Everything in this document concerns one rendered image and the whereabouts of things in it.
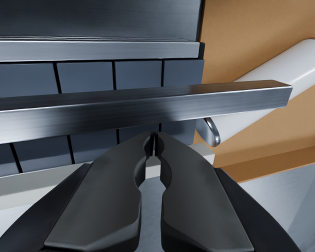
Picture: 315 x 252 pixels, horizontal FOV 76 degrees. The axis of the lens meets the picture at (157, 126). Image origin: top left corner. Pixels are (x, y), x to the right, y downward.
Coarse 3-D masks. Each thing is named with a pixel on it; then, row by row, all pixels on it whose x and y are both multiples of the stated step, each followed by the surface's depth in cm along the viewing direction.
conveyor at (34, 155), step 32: (0, 64) 12; (32, 64) 13; (64, 64) 14; (96, 64) 14; (128, 64) 15; (160, 64) 16; (192, 64) 17; (0, 96) 13; (128, 128) 17; (160, 128) 19; (192, 128) 20; (0, 160) 15; (32, 160) 16; (64, 160) 17
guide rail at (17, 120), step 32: (32, 96) 7; (64, 96) 7; (96, 96) 8; (128, 96) 8; (160, 96) 8; (192, 96) 8; (224, 96) 9; (256, 96) 10; (288, 96) 10; (0, 128) 6; (32, 128) 7; (64, 128) 7; (96, 128) 7
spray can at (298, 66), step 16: (288, 48) 23; (304, 48) 22; (272, 64) 22; (288, 64) 21; (304, 64) 21; (240, 80) 22; (288, 80) 21; (304, 80) 21; (256, 112) 21; (208, 128) 23; (224, 128) 20; (240, 128) 21; (208, 144) 23
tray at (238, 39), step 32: (224, 0) 20; (256, 0) 21; (288, 0) 22; (224, 32) 21; (256, 32) 23; (288, 32) 24; (224, 64) 23; (256, 64) 25; (256, 128) 30; (288, 128) 33; (224, 160) 31; (256, 160) 33; (288, 160) 33
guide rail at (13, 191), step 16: (192, 144) 18; (208, 160) 17; (16, 176) 14; (32, 176) 14; (48, 176) 14; (64, 176) 14; (0, 192) 13; (16, 192) 13; (32, 192) 13; (0, 208) 13
